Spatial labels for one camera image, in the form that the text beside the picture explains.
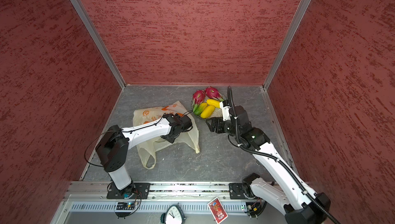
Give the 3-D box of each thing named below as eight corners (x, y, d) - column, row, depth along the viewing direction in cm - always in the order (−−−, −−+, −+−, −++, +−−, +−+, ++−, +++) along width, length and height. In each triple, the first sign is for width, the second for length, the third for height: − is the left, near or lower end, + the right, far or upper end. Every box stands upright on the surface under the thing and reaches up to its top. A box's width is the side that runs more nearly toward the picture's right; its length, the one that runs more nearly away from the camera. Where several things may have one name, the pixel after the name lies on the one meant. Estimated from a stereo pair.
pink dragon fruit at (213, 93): (204, 98, 115) (204, 90, 109) (209, 92, 119) (209, 85, 112) (218, 106, 110) (219, 98, 104) (223, 100, 114) (224, 92, 107)
